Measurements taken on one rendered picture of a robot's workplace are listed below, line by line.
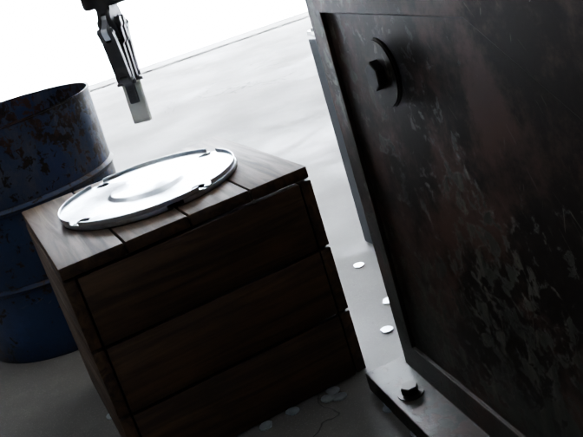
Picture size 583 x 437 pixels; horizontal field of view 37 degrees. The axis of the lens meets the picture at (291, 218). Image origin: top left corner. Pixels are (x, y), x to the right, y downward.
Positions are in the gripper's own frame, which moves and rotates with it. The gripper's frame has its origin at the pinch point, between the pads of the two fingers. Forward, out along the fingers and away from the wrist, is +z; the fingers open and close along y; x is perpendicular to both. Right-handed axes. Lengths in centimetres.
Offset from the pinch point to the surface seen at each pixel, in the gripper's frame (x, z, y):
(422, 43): -45, -7, -56
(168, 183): -5.7, 10.5, -18.0
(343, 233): -26, 46, 38
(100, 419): 18, 48, -18
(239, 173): -16.5, 11.7, -17.7
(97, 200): 7.1, 11.4, -14.8
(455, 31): -47, -9, -63
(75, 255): 5.0, 12.5, -36.1
